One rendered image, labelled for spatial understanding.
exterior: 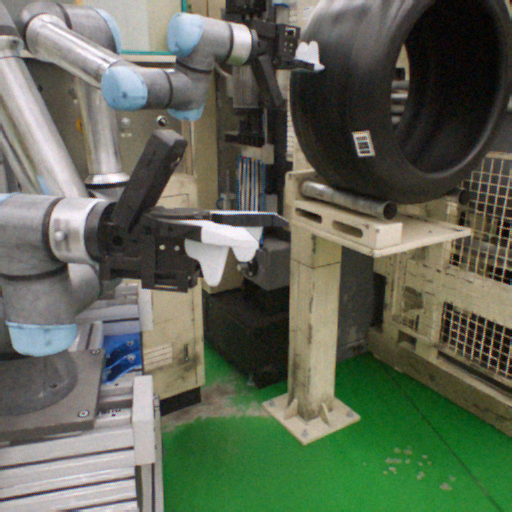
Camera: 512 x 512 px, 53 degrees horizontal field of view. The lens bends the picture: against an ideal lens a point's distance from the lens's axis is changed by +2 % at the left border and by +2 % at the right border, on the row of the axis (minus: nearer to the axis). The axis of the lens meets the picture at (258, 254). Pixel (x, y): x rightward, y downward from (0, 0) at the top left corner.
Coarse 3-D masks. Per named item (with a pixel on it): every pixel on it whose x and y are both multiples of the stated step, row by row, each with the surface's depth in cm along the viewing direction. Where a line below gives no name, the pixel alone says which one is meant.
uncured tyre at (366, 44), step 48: (336, 0) 119; (384, 0) 108; (432, 0) 111; (480, 0) 120; (336, 48) 113; (384, 48) 108; (432, 48) 151; (480, 48) 141; (336, 96) 114; (384, 96) 112; (432, 96) 157; (480, 96) 145; (336, 144) 120; (384, 144) 116; (432, 144) 155; (480, 144) 134; (384, 192) 125; (432, 192) 130
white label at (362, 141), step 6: (360, 132) 113; (366, 132) 112; (354, 138) 115; (360, 138) 114; (366, 138) 113; (360, 144) 115; (366, 144) 114; (372, 144) 114; (360, 150) 116; (366, 150) 115; (372, 150) 114; (360, 156) 117; (366, 156) 116
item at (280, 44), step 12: (252, 24) 102; (264, 24) 104; (276, 24) 105; (288, 24) 105; (252, 36) 102; (264, 36) 105; (276, 36) 105; (288, 36) 106; (252, 48) 102; (264, 48) 105; (276, 48) 106; (288, 48) 108; (252, 60) 104; (276, 60) 106; (288, 60) 107
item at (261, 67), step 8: (256, 56) 106; (264, 56) 105; (256, 64) 106; (264, 64) 105; (256, 72) 108; (264, 72) 106; (272, 72) 107; (256, 80) 110; (264, 80) 107; (272, 80) 107; (264, 88) 109; (272, 88) 108; (264, 96) 110; (272, 96) 108; (280, 96) 109; (272, 104) 110; (280, 104) 110
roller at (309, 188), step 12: (312, 192) 147; (324, 192) 143; (336, 192) 139; (348, 192) 136; (336, 204) 141; (348, 204) 135; (360, 204) 131; (372, 204) 128; (384, 204) 125; (384, 216) 125
